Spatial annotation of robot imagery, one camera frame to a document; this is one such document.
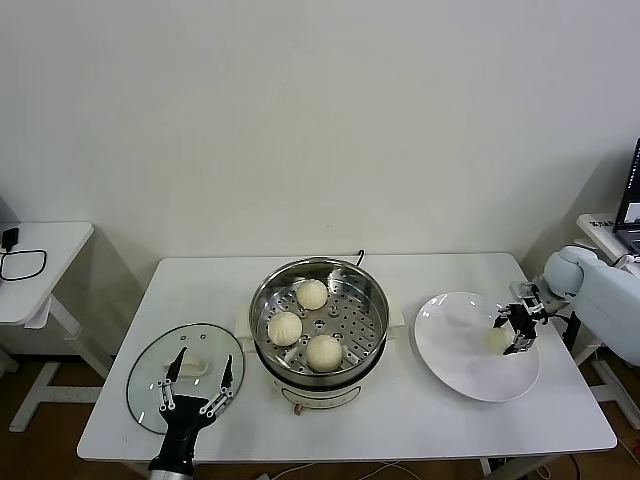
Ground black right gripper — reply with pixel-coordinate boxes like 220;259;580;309
493;302;540;357

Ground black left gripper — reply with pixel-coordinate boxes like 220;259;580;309
148;347;235;471

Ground white steamed baozi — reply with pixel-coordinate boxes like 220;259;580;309
267;311;304;347
484;327;516;355
295;278;330;311
305;334;345;374

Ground glass lid with white handle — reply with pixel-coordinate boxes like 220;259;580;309
125;322;246;435

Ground stainless steel steamer basket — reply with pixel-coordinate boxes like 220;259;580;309
249;257;390;376

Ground white round plate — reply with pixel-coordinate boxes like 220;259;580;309
413;291;541;404

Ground black power strip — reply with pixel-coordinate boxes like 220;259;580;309
563;309;582;351

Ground white electric cooking pot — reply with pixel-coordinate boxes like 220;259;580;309
233;294;405;416

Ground white desk with laptop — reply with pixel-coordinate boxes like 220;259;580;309
572;213;640;431

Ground dark open laptop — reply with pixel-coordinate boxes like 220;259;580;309
611;138;640;254

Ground white side table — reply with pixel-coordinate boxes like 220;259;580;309
0;222;114;434

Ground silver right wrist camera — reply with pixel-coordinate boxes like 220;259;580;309
508;279;546;316

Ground black looped cable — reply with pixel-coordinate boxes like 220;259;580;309
0;248;49;284

